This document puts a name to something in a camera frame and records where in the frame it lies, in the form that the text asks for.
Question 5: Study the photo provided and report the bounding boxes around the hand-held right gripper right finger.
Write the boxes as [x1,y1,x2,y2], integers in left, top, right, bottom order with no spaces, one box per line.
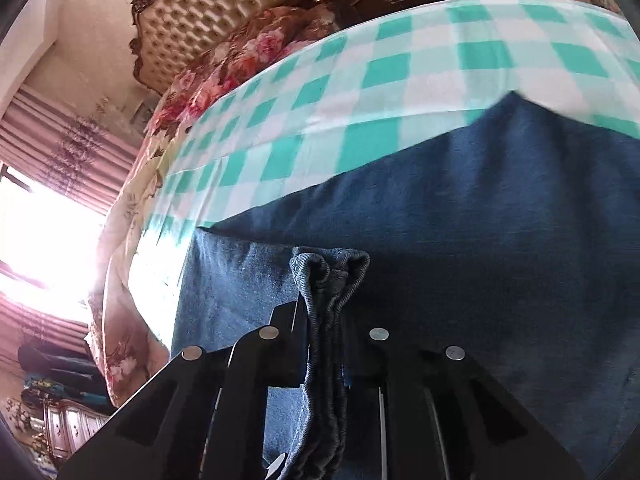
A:
[342,327,587,480]

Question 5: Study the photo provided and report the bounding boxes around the pink striped curtain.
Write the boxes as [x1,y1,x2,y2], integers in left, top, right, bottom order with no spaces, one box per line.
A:
[0,85,143,361]

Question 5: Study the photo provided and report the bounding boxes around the blue denim pants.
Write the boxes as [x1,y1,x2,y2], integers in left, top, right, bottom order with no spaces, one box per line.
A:
[170,91,640,480]

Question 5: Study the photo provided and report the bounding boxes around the painted wooden dresser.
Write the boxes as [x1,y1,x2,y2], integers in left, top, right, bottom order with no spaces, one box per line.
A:
[42,395,118,463]

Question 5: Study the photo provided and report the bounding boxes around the floral pink quilt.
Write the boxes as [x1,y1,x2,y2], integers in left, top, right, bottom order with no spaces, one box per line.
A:
[87,5,346,408]

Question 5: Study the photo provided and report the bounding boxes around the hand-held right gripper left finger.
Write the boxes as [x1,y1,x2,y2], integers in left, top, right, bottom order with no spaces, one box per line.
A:
[59,304,307,480]

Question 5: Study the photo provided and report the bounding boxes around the dark folded bedding pile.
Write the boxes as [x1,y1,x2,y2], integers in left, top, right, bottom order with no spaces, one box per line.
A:
[17,342,118,413]

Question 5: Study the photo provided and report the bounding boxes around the tufted beige bed headboard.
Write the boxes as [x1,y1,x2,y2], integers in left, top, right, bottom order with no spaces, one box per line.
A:
[129,0,331,96]

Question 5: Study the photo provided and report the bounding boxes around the artificial flower bouquet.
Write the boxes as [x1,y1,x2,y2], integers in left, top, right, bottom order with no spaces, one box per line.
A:
[2,397,33,433]

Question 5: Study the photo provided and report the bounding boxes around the green white checked cloth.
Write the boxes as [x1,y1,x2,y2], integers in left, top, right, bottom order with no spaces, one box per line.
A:
[140,0,640,356]

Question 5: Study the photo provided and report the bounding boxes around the bright window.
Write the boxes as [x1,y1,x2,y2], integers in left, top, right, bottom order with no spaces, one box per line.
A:
[0,162,108,311]

